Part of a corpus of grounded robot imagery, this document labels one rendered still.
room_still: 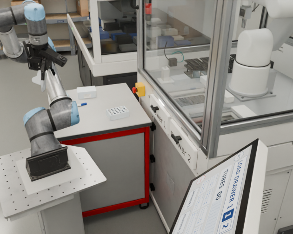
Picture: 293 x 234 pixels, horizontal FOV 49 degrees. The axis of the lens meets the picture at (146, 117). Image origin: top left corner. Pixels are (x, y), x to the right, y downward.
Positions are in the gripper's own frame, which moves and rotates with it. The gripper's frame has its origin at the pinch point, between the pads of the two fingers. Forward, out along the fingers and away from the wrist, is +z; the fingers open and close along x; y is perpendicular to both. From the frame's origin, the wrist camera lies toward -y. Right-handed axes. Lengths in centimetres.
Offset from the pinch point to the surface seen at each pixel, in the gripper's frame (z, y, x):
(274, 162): 23, -105, 11
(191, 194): 5, -65, 50
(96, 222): 117, -14, -10
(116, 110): 39, -23, -39
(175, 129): 21, -59, -3
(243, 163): -12, -77, 52
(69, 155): 38.5, -7.4, 5.8
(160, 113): 26, -51, -22
